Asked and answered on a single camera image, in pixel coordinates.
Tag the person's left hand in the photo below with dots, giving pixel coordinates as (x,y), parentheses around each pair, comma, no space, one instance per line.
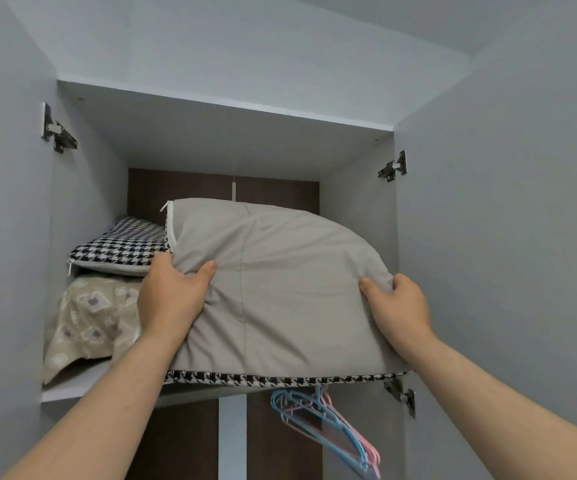
(168,297)

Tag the person's right hand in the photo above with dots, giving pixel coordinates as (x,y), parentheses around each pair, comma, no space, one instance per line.
(402,309)

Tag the person's right thumb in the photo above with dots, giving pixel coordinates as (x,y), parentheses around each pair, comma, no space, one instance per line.
(374,288)

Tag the person's left thumb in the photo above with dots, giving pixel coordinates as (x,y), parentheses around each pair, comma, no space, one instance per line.
(201,276)

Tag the grey houndstooth-backed cushion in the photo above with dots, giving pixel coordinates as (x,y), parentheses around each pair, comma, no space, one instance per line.
(278,289)

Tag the person's left forearm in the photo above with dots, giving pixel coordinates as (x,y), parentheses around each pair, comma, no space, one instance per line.
(93,409)

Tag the person's right forearm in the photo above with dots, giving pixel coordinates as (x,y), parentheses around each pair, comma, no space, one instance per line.
(508,404)

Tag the houndstooth cushion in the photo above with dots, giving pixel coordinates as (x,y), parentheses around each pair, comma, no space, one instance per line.
(118,247)

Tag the metal door hinge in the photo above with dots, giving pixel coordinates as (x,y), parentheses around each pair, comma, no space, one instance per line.
(401,392)
(56,129)
(394,168)

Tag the beige patterned pillow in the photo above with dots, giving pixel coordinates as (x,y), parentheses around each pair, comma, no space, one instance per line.
(86,319)

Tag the grey wardrobe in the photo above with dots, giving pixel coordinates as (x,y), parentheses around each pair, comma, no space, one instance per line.
(248,159)

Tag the pink clothes hanger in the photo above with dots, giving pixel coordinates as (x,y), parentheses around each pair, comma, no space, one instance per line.
(351,424)

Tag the blue clothes hanger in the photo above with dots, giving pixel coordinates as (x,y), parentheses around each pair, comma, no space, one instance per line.
(341,429)

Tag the wardrobe shelf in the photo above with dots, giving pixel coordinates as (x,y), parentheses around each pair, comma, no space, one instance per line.
(98,379)

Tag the grey wardrobe door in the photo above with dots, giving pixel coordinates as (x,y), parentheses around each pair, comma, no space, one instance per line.
(3,234)
(508,194)

